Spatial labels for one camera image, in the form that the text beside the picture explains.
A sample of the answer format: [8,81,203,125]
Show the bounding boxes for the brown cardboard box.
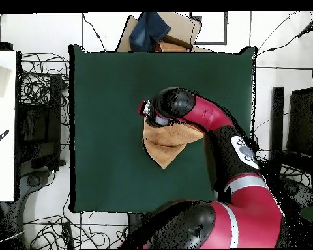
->
[115,11,213,53]

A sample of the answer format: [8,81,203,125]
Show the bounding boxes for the thin black cable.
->
[82,12,107,52]

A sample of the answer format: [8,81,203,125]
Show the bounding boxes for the black cable with connector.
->
[257,11,313,56]

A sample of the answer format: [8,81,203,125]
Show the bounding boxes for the blue denim jeans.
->
[128,11,172,52]

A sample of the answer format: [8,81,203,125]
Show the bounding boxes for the black cable tangle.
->
[19,51,70,126]
[23,211,130,250]
[250,111,313,188]

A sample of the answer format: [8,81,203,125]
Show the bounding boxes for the tan terry towel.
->
[142,117,207,169]

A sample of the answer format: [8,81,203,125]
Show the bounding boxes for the white side table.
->
[0,50,18,202]

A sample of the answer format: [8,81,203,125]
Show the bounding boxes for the black power strip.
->
[62,220,75,250]

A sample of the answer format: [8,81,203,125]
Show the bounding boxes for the black metal frame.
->
[267,86,313,180]
[15,75,66,171]

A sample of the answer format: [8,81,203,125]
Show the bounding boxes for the grey square frame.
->
[190,11,228,46]

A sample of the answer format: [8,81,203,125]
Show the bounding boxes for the black striped stick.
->
[0,129,10,150]

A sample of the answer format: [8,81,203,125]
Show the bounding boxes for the dark green table cloth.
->
[68,44,258,214]

